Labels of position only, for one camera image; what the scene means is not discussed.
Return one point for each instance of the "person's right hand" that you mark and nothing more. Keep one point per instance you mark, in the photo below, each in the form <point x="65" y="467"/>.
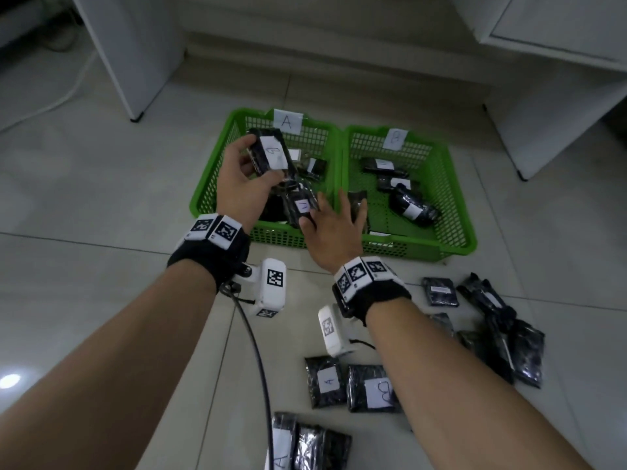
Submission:
<point x="338" y="239"/>

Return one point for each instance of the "person's left hand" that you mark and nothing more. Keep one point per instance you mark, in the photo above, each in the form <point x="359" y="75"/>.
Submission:
<point x="240" y="195"/>

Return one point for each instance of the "green plastic basket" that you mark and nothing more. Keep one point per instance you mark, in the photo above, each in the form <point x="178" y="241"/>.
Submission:
<point x="455" y="210"/>
<point x="215" y="190"/>

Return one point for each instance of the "person's left forearm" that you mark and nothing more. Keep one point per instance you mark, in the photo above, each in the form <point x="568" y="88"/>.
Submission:
<point x="112" y="367"/>

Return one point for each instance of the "person's right forearm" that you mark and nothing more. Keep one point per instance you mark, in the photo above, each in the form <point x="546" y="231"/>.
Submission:
<point x="465" y="396"/>

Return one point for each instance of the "white desk side panel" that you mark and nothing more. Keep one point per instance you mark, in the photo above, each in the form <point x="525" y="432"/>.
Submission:
<point x="137" y="53"/>

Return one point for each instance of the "white desk cabinet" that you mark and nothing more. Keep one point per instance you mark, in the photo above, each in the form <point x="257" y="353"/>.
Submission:
<point x="548" y="117"/>

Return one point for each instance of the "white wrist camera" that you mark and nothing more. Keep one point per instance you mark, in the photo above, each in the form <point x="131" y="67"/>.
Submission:
<point x="338" y="345"/>
<point x="264" y="300"/>

